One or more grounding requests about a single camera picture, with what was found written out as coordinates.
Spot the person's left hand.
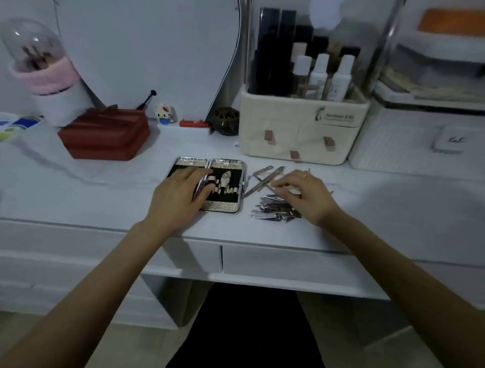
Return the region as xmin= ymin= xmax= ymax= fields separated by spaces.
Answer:
xmin=145 ymin=166 xmax=217 ymax=238

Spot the person's right hand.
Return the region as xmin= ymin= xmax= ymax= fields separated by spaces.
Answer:
xmin=271 ymin=169 xmax=344 ymax=228

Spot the pile of manicure tools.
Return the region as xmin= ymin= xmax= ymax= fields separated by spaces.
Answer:
xmin=242 ymin=165 xmax=334 ymax=223

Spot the manicure set case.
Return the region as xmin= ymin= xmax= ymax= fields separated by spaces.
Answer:
xmin=165 ymin=156 xmax=246 ymax=214

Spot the person's right forearm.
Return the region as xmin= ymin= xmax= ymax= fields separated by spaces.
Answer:
xmin=320 ymin=210 xmax=485 ymax=368

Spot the person's left forearm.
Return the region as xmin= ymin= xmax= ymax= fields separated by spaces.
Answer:
xmin=0 ymin=221 xmax=167 ymax=368

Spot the red jewelry box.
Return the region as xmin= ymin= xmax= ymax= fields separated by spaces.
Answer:
xmin=57 ymin=106 xmax=151 ymax=162

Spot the white ribbed storage box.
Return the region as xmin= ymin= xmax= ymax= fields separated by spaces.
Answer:
xmin=348 ymin=81 xmax=485 ymax=182

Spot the cream cosmetic organizer clear lid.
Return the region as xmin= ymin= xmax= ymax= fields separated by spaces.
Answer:
xmin=237 ymin=0 xmax=406 ymax=166

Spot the white mirror base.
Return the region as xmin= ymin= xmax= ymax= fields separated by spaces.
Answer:
xmin=155 ymin=121 xmax=213 ymax=133

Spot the white cat figurine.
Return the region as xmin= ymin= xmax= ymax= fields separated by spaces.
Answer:
xmin=153 ymin=103 xmax=178 ymax=125

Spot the dark round incense burner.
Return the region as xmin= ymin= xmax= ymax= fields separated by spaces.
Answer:
xmin=211 ymin=107 xmax=240 ymax=136

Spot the black ball-tipped stick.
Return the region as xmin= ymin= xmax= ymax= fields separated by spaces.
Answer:
xmin=136 ymin=89 xmax=157 ymax=111

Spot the wide white lotion bottle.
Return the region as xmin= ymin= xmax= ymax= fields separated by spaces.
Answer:
xmin=327 ymin=55 xmax=356 ymax=103

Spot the slim white lotion bottle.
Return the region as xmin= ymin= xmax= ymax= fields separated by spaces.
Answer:
xmin=307 ymin=53 xmax=330 ymax=101

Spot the clear bottle white cap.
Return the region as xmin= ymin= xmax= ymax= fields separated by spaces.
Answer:
xmin=292 ymin=55 xmax=312 ymax=99

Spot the white brush holder clear dome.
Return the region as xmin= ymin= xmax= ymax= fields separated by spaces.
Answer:
xmin=0 ymin=18 xmax=94 ymax=128

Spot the pink capped bottle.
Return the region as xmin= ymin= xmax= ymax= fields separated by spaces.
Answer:
xmin=290 ymin=41 xmax=308 ymax=61

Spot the white side cabinet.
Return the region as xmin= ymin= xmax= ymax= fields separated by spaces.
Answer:
xmin=0 ymin=218 xmax=179 ymax=329

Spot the small white case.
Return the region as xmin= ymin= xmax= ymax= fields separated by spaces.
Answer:
xmin=431 ymin=125 xmax=485 ymax=154

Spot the heart-shaped white mirror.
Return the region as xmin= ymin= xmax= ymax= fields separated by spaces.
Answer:
xmin=53 ymin=0 xmax=251 ymax=124

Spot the blue yellow tissue packet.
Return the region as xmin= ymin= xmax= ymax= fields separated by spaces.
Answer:
xmin=0 ymin=112 xmax=42 ymax=143

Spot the pink knitted headband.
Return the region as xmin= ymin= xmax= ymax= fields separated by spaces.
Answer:
xmin=9 ymin=57 xmax=82 ymax=96

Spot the white stacked tray organizer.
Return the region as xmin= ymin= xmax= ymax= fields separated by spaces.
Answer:
xmin=373 ymin=7 xmax=485 ymax=111

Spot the bunch of makeup brushes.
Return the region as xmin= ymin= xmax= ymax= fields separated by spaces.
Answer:
xmin=21 ymin=43 xmax=54 ymax=71

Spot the orange cloth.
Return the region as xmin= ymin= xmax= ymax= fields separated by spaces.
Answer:
xmin=418 ymin=8 xmax=485 ymax=37

